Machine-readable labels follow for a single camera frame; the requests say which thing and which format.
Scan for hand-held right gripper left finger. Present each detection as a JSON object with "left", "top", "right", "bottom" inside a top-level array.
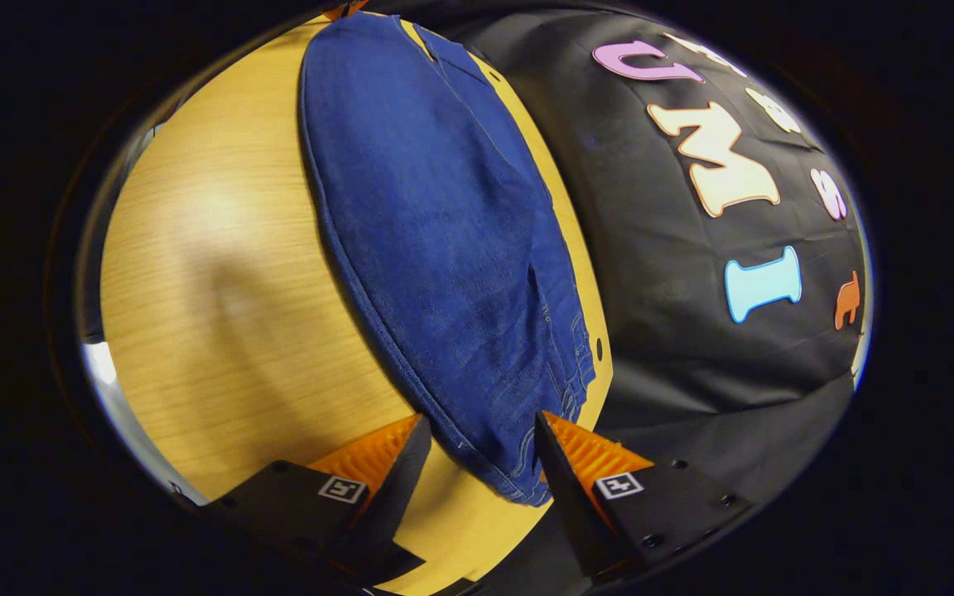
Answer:
[{"left": 175, "top": 414, "right": 432, "bottom": 584}]

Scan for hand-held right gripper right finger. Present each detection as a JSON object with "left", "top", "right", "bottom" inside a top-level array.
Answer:
[{"left": 533, "top": 411, "right": 751, "bottom": 580}]

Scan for blue denim jeans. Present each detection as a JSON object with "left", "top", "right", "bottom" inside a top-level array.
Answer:
[{"left": 299, "top": 10, "right": 598, "bottom": 507}]

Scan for black backdrop cloth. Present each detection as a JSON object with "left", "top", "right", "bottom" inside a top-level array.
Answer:
[{"left": 411, "top": 4, "right": 874, "bottom": 593}]

